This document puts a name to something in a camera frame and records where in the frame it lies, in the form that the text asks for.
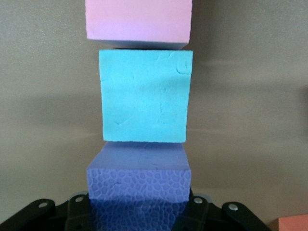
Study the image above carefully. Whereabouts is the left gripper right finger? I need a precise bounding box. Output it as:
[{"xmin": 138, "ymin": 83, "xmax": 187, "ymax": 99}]
[{"xmin": 173, "ymin": 190, "xmax": 272, "ymax": 231}]

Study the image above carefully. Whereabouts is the orange foam cube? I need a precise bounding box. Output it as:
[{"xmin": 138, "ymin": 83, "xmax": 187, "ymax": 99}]
[{"xmin": 278, "ymin": 215, "xmax": 308, "ymax": 231}]

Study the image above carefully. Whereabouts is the purple foam cube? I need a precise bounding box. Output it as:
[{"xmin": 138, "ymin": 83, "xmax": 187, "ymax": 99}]
[{"xmin": 86, "ymin": 141, "xmax": 192, "ymax": 231}]

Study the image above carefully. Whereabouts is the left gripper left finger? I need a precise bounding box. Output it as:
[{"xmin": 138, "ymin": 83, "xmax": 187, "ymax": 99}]
[{"xmin": 0, "ymin": 192, "xmax": 93, "ymax": 231}]

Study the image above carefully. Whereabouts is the light pink foam cube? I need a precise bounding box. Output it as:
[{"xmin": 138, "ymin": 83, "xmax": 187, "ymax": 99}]
[{"xmin": 85, "ymin": 0, "xmax": 193, "ymax": 50}]

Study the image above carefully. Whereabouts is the cyan foam cube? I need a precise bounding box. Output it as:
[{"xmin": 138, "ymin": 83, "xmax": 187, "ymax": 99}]
[{"xmin": 98, "ymin": 49, "xmax": 194, "ymax": 144}]

